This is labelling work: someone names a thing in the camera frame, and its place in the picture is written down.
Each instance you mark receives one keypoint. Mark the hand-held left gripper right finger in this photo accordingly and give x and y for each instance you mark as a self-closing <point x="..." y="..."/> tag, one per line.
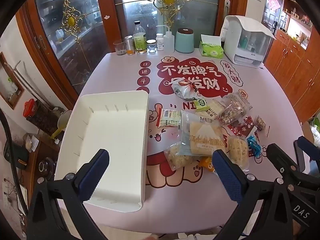
<point x="225" y="175"/>

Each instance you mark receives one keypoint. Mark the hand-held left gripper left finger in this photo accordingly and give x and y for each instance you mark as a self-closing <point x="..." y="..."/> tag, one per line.
<point x="93" y="172"/>

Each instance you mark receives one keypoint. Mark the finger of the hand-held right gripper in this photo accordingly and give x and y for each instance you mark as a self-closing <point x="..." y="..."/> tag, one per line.
<point x="277" y="155"/>
<point x="308" y="152"/>

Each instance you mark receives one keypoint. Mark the orange snack packet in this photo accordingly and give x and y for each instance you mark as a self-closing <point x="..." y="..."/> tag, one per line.
<point x="206" y="163"/>

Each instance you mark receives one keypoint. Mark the blue candy packet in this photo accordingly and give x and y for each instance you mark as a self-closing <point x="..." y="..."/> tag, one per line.
<point x="253" y="146"/>

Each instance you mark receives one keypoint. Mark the clear rice cake packet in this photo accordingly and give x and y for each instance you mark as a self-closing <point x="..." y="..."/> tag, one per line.
<point x="175" y="156"/>
<point x="237" y="150"/>

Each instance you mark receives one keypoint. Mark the red patterned snack packet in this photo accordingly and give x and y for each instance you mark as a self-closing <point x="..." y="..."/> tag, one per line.
<point x="246" y="127"/>

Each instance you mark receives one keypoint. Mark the clear bread package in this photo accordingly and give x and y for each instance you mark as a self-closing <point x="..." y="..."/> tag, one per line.
<point x="203" y="137"/>

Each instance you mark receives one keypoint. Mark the white plastic tray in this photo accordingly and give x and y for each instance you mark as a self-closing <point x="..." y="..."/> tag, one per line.
<point x="112" y="125"/>

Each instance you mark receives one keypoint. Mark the small green snack packet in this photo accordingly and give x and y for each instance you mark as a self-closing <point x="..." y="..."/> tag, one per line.
<point x="201" y="104"/>

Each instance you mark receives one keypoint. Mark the red and white snack bag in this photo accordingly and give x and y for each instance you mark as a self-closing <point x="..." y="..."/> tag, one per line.
<point x="186" y="90"/>

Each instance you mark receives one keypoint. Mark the small nut packet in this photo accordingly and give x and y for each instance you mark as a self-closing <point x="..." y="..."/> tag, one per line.
<point x="260" y="123"/>

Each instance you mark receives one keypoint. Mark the yellow and white pitcher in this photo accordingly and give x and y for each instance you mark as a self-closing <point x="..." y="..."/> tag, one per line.
<point x="60" y="127"/>

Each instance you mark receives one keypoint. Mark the clear bag of nuts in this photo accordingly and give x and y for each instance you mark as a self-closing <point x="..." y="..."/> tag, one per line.
<point x="233" y="110"/>

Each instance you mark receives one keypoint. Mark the cream cracker packet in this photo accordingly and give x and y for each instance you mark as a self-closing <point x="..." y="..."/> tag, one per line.
<point x="212" y="111"/>

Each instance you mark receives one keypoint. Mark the white and green snack packet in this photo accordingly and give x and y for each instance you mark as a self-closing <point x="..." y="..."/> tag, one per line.
<point x="170" y="118"/>

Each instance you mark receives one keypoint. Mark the jar with red lid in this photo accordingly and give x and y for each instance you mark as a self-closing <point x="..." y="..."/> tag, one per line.
<point x="40" y="115"/>

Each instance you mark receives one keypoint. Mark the wooden cabinets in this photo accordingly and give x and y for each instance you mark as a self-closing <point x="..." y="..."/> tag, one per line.
<point x="295" y="67"/>

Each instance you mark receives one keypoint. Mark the white countertop appliance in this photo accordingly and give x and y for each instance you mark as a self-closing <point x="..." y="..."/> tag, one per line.
<point x="240" y="52"/>

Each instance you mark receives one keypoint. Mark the green tissue box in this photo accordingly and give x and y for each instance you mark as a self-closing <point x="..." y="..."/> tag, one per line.
<point x="211" y="50"/>

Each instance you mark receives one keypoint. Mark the clear drinking glass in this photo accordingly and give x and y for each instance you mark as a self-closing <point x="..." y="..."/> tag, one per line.
<point x="120" y="48"/>

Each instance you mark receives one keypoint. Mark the small silver can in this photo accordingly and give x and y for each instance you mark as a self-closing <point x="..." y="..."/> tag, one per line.
<point x="129" y="45"/>

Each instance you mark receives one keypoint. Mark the small glass jar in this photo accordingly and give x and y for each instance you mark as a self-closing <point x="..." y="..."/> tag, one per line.
<point x="151" y="47"/>

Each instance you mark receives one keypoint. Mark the mint canister with brown lid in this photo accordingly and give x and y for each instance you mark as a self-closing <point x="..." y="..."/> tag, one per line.
<point x="184" y="41"/>

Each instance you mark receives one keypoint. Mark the glass bottle with green label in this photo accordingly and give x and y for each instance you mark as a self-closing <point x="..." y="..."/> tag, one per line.
<point x="139" y="40"/>

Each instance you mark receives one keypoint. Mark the white squeeze bottle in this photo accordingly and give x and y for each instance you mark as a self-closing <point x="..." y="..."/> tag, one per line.
<point x="169" y="41"/>

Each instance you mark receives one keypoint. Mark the white pill bottle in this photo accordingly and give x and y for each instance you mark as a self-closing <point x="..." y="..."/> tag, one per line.
<point x="160" y="42"/>

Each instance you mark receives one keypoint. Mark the wooden glass door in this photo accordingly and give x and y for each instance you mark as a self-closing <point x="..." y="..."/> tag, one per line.
<point x="200" y="12"/>
<point x="50" y="30"/>

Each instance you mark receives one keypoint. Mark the wooden picture frame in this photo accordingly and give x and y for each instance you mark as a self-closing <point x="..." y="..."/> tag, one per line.
<point x="11" y="80"/>

